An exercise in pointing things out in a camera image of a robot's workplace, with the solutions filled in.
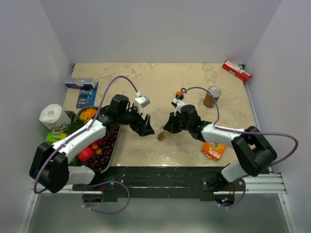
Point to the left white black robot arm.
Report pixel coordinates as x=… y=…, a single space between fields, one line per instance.
x=50 y=166

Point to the green lime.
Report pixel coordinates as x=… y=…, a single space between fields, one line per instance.
x=74 y=162

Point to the blue white box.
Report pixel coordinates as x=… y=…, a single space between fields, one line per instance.
x=79 y=83

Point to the blue blister pack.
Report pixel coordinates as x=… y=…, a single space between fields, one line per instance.
x=86 y=97

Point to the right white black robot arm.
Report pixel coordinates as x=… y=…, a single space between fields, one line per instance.
x=254 y=153

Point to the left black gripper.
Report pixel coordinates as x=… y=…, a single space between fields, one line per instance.
x=142 y=127

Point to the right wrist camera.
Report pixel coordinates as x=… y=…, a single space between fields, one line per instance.
x=177 y=104

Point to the tin can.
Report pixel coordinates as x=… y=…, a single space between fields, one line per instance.
x=212 y=96

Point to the purple grapes bunch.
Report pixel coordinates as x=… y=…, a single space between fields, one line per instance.
x=100 y=162

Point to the orange black padlock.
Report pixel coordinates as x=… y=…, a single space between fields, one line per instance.
x=180 y=94

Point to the orange flower pineapple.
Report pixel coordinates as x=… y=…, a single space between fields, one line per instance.
x=81 y=119

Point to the paper towel roll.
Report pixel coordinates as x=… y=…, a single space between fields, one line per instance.
x=54 y=118

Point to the brass padlock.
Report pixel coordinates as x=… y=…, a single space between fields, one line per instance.
x=161 y=135

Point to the red apple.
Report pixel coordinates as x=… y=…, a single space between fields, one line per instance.
x=86 y=154

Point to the green box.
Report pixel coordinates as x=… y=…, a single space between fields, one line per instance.
x=55 y=137

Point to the aluminium rail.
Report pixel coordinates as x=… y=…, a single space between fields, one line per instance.
x=262 y=184

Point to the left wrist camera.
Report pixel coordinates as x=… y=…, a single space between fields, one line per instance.
x=140 y=102

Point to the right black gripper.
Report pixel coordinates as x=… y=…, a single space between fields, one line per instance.
x=170 y=126

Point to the orange blister pack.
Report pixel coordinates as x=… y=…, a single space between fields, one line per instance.
x=213 y=150

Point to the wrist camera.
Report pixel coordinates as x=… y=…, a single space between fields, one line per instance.
x=177 y=104
x=140 y=102

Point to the red cardboard box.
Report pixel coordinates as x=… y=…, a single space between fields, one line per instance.
x=237 y=71

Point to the small peach fruits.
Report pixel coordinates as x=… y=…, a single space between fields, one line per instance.
x=97 y=146

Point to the grey fruit tray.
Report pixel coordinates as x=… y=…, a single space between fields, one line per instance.
x=99 y=154

